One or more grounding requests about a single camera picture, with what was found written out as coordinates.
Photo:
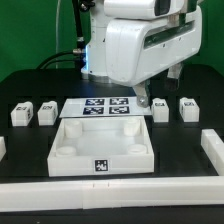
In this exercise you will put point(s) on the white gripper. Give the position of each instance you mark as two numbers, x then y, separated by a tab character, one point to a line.
136	50

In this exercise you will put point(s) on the white square tabletop tray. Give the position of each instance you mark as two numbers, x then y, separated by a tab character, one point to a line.
101	146

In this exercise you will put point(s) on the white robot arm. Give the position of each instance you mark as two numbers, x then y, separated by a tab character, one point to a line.
103	11

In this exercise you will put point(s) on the white sheet with markers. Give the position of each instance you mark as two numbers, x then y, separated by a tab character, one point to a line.
103	107

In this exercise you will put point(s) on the white front fence bar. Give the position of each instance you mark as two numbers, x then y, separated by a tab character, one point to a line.
119	193

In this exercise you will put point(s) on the white left fence piece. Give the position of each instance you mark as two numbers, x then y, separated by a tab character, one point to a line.
2	148

